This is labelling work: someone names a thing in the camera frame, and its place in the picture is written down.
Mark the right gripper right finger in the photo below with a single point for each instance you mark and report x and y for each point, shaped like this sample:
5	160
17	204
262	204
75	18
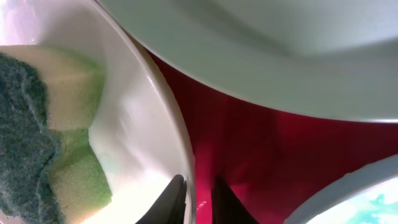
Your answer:
226	207

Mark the pale green plate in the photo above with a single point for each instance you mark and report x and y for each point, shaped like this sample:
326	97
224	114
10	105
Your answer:
333	59

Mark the red plastic tray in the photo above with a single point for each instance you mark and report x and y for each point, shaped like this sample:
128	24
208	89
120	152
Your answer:
273	161

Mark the green yellow sponge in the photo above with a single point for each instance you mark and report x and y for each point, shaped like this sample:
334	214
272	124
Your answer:
49	172

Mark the pale blue plate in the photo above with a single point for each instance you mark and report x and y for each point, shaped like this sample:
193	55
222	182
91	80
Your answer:
367	195

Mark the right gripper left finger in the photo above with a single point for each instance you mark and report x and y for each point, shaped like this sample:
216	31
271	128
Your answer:
170	206

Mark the white plate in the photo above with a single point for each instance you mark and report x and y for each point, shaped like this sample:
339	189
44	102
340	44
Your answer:
139	134

